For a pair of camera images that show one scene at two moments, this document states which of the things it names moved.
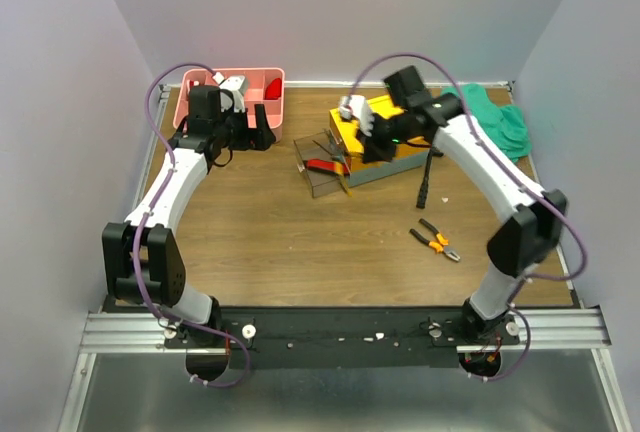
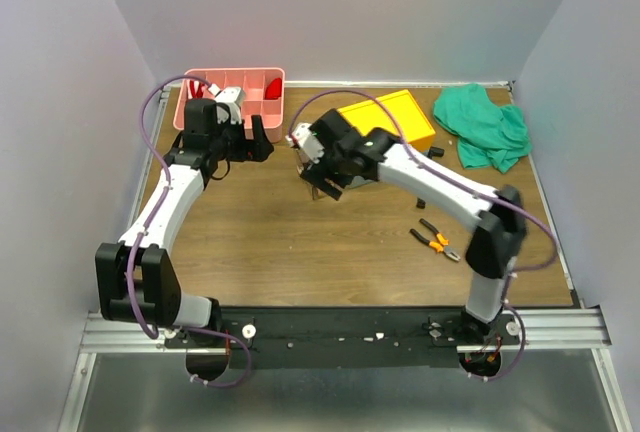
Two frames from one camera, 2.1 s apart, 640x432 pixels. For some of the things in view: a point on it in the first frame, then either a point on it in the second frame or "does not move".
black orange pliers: [440, 244] does not move
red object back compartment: [274, 89] does not move
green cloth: [505, 124] does not move
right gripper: [382, 134] → [323, 175]
